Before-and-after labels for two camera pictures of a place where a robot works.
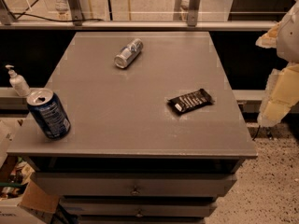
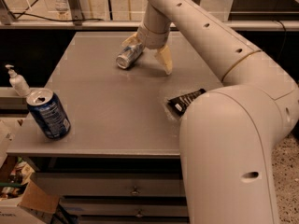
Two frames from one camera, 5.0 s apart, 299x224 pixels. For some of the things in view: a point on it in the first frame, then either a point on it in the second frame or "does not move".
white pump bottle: [19, 82] does not move
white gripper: [290, 41] → [151, 39]
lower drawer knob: [139, 214] does not move
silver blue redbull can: [128, 53] does not move
